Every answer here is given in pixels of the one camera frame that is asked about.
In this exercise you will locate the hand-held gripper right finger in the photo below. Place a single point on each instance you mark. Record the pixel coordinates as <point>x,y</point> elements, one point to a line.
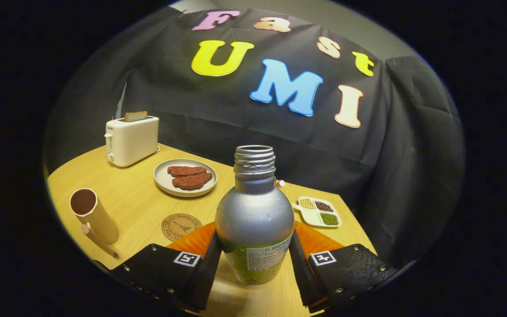
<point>302,277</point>

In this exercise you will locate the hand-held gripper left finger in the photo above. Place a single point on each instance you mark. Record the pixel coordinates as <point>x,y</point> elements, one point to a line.
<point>205,281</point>

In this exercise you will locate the round cork coaster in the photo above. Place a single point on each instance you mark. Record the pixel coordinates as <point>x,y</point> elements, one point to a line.
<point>181,226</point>

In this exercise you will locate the silver bottle with green label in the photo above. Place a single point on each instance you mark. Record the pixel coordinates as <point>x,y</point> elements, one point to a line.
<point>253,215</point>

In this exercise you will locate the white divided dish with grains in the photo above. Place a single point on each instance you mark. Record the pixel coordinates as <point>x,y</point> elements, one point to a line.
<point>319,211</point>

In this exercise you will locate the red meat slice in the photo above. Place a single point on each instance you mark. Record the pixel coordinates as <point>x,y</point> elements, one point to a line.
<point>186,170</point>
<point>192,181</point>

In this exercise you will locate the grey round plate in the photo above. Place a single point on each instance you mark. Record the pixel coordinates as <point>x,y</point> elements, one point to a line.
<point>165,180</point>

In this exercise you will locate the wooden table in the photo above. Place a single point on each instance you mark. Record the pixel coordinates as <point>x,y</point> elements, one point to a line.
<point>134,198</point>

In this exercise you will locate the white toaster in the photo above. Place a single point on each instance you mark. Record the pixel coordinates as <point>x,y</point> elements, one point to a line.
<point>132,141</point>

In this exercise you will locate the black backdrop cloth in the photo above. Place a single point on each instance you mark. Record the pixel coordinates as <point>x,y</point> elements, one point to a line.
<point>236,123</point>

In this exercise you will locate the toast slice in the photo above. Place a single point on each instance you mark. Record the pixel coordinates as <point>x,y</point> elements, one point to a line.
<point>135,116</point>

